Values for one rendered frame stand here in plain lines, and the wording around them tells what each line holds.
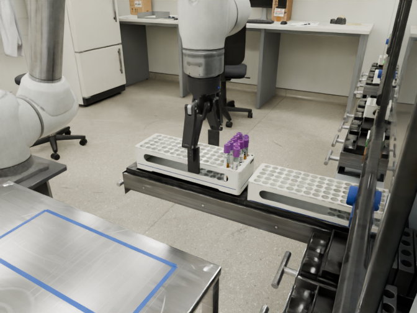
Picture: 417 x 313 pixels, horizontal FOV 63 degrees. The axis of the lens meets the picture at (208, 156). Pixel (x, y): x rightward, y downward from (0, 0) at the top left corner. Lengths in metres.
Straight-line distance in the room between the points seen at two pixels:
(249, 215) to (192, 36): 0.41
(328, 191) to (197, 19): 0.44
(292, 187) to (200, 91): 0.29
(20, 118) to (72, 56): 2.92
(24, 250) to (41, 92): 0.64
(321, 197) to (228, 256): 1.15
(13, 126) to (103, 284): 0.69
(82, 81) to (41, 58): 2.86
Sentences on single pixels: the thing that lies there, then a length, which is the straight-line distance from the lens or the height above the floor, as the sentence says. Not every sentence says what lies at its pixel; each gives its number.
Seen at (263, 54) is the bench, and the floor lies 0.61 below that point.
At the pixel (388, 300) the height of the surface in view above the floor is 0.88.
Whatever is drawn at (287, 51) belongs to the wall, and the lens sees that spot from 4.36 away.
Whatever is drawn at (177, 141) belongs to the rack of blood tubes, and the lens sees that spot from 0.90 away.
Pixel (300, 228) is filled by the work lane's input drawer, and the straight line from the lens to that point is 0.76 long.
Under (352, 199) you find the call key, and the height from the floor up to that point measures 0.98.
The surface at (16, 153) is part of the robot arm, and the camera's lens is 1.20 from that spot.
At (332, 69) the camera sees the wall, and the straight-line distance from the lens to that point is 4.29.
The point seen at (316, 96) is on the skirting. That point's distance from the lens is 4.38.
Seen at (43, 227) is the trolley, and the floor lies 0.82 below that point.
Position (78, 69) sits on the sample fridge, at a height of 0.44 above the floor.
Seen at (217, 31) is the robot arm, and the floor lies 1.17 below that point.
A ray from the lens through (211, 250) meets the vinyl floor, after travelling 1.86.
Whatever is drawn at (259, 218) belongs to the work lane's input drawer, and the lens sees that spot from 0.78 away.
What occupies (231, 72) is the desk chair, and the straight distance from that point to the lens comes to 3.29.
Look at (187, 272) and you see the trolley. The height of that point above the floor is 0.82.
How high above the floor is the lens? 1.26
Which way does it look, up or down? 27 degrees down
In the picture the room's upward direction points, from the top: straight up
